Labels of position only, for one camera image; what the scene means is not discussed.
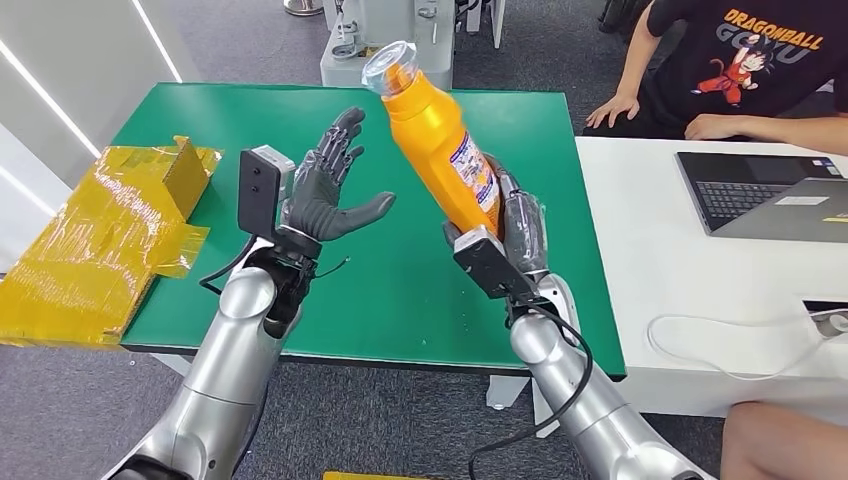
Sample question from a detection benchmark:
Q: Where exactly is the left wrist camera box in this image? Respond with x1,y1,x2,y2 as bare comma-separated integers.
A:
237,145,297,240

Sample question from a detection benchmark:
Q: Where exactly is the green table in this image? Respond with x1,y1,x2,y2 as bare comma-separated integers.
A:
119,82,627,380

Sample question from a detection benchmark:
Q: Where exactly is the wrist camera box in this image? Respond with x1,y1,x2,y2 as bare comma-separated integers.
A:
453,226,539,301
237,145,297,240

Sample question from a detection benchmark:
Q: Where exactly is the black bag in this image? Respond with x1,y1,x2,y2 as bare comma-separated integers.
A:
598,0,654,34

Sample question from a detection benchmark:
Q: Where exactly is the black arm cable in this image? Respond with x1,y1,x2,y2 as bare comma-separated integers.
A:
467,301,594,480
198,235,260,297

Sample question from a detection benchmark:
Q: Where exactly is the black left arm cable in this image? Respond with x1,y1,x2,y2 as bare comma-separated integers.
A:
198,235,260,297

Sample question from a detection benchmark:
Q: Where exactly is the white desk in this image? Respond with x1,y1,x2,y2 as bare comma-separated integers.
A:
574,135,848,425

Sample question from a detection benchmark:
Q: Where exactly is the person at white desk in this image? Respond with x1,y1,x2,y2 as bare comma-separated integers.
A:
586,0,848,157

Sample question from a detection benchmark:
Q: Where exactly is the black laptop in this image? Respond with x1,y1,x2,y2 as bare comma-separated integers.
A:
675,150,848,236

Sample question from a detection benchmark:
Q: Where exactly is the person's right hand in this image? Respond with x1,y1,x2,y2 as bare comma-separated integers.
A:
586,92,642,130

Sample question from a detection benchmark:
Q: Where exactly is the white machine stand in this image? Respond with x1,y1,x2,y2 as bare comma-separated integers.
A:
319,0,456,89

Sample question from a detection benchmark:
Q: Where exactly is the white cable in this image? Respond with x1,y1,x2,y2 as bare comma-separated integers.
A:
645,311,848,383

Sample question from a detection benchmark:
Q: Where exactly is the yellow flat object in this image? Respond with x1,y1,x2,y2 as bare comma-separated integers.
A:
323,470,425,480

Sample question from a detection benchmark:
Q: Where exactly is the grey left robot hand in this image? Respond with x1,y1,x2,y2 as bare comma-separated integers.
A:
276,107,397,244

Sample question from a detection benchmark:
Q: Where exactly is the person's left hand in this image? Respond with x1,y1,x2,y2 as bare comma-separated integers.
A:
684,113,737,142

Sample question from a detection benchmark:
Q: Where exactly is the yellow taped cardboard box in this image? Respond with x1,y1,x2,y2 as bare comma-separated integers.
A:
0,135,223,349

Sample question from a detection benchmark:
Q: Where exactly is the thin black wire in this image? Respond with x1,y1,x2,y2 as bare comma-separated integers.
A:
314,256,351,280

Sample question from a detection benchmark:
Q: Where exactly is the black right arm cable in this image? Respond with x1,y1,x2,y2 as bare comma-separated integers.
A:
467,301,594,480

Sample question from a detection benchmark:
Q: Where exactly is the white cabinet panel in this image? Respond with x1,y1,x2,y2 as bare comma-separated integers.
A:
463,0,506,49

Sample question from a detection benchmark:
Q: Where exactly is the grey sheet with label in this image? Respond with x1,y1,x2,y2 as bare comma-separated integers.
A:
714,176,848,244

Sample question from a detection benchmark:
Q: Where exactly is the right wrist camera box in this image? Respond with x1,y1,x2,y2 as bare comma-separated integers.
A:
453,226,539,301

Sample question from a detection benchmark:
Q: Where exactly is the black and white device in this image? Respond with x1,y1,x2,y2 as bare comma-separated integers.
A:
802,299,848,339

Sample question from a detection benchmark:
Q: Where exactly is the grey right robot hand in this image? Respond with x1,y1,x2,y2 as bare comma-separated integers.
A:
442,153,551,277

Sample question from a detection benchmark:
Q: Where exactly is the orange detergent bottle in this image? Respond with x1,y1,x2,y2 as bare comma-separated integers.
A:
361,40,503,238

